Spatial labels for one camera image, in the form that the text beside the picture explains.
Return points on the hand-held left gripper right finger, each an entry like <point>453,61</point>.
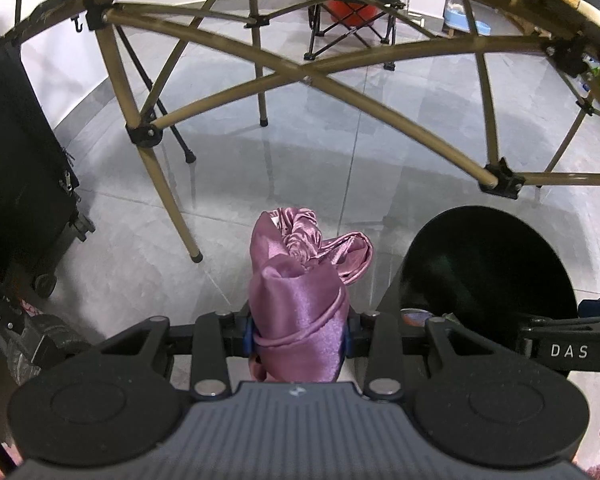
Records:
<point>350,345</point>

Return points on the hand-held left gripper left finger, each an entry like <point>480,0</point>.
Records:
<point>249,337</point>

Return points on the pink satin cloth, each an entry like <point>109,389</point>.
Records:
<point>295,305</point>

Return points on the black round waste bin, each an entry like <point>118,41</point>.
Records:
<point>485,270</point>

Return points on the black wheeled suitcase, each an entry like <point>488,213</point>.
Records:
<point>15,160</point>

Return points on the pet water dispenser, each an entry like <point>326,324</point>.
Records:
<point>460,17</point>

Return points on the red plastic bucket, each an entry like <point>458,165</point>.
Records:
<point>350,12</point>

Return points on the black camera tripod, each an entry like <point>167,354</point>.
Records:
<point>180,142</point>

